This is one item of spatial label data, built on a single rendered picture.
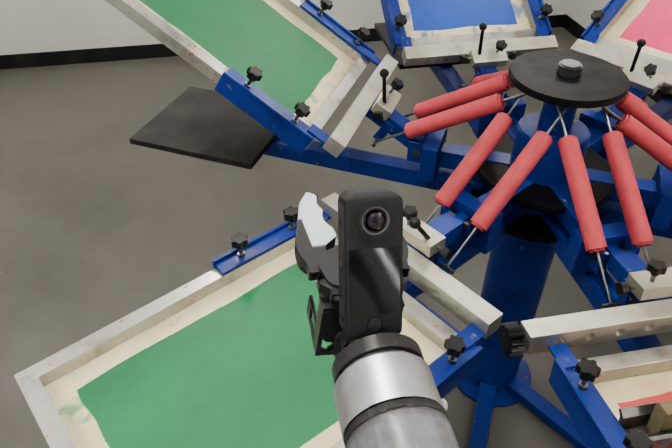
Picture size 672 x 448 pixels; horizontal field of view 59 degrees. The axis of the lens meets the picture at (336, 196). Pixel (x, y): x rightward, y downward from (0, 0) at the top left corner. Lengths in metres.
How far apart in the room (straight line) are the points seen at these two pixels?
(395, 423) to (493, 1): 2.21
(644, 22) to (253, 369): 1.87
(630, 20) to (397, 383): 2.22
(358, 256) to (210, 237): 2.70
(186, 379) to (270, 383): 0.18
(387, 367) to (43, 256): 2.93
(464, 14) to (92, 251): 2.08
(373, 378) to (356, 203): 0.12
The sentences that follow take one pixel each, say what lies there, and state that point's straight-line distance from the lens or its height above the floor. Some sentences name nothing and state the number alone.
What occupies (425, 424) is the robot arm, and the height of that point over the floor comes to 1.69.
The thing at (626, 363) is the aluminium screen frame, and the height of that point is 1.02.
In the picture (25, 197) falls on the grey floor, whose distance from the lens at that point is 3.74.
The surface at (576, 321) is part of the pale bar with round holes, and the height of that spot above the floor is 1.06.
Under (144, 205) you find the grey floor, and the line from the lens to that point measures 3.42.
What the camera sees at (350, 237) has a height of 1.75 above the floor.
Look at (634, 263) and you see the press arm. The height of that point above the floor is 1.05.
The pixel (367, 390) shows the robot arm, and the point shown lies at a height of 1.69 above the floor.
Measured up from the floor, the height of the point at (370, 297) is 1.71.
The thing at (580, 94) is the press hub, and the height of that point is 1.32.
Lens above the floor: 2.04
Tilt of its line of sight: 38 degrees down
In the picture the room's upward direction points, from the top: straight up
